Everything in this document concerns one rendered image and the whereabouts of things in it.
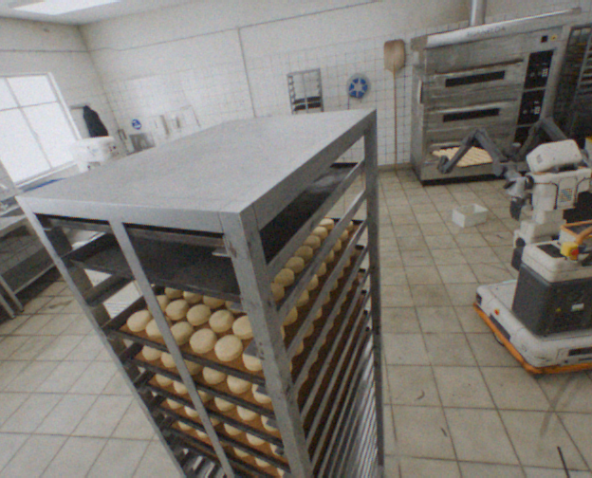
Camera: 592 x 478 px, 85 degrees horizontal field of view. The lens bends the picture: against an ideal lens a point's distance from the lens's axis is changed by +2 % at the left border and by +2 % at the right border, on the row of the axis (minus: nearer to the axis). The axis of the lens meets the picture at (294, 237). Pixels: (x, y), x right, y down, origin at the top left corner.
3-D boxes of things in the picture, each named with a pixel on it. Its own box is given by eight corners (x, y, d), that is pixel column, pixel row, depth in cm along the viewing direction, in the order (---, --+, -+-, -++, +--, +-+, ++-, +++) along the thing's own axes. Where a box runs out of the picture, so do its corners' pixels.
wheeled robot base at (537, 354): (636, 365, 198) (650, 336, 187) (529, 379, 200) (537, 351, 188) (549, 296, 258) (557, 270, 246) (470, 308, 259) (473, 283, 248)
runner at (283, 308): (359, 193, 98) (359, 184, 97) (368, 194, 97) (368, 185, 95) (243, 354, 49) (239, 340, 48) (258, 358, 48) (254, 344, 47)
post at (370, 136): (379, 460, 166) (365, 108, 85) (385, 462, 164) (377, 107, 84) (378, 466, 163) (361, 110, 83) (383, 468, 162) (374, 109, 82)
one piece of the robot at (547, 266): (622, 340, 199) (678, 218, 160) (531, 354, 200) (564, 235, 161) (576, 305, 228) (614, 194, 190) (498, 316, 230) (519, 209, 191)
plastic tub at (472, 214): (463, 228, 373) (464, 215, 366) (451, 220, 393) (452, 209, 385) (486, 222, 377) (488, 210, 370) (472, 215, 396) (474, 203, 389)
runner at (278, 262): (358, 165, 94) (357, 155, 92) (367, 165, 93) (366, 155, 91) (229, 308, 45) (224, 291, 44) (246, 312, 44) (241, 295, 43)
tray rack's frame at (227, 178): (299, 435, 190) (225, 120, 106) (388, 472, 168) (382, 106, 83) (237, 578, 142) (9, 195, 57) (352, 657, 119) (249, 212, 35)
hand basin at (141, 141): (181, 171, 647) (163, 114, 596) (173, 177, 614) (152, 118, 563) (138, 175, 666) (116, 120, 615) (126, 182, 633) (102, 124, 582)
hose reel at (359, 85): (372, 140, 568) (370, 71, 516) (373, 143, 553) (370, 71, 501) (348, 143, 576) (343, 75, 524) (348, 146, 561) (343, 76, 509)
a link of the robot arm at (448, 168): (469, 140, 228) (483, 139, 230) (466, 134, 231) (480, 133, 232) (438, 175, 267) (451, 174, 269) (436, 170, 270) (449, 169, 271)
